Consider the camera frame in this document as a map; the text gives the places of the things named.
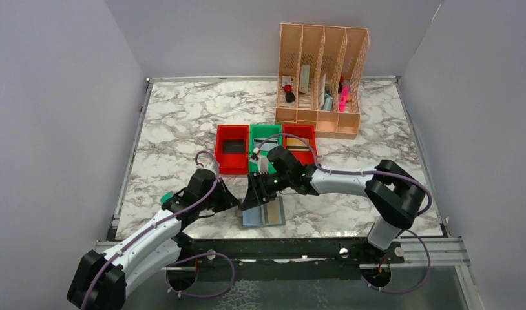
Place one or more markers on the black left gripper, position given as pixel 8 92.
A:
pixel 216 193

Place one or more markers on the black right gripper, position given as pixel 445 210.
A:
pixel 260 186

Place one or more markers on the grey card holder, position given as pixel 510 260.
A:
pixel 252 218

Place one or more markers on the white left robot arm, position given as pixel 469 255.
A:
pixel 105 280

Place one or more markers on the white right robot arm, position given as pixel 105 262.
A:
pixel 394 193

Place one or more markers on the gold striped card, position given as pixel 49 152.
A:
pixel 300 145

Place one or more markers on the silver striped card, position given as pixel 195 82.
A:
pixel 266 146

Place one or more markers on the black card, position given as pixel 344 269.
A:
pixel 234 146

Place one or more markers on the red plastic bin right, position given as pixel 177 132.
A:
pixel 302 131

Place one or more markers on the red plastic bin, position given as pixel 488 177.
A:
pixel 302 131
pixel 234 164

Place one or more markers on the teal eraser block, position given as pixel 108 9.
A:
pixel 165 197

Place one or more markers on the red plastic bin left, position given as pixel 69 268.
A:
pixel 234 164

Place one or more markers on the red black marker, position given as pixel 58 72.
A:
pixel 289 95

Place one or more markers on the teal pen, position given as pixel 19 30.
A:
pixel 328 102

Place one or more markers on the white red box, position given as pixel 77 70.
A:
pixel 304 79

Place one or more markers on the pink highlighter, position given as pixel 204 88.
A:
pixel 344 98

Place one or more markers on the peach desk organizer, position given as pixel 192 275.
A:
pixel 337 55

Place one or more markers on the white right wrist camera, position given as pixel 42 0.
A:
pixel 257 162

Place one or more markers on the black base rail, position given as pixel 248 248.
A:
pixel 268 259

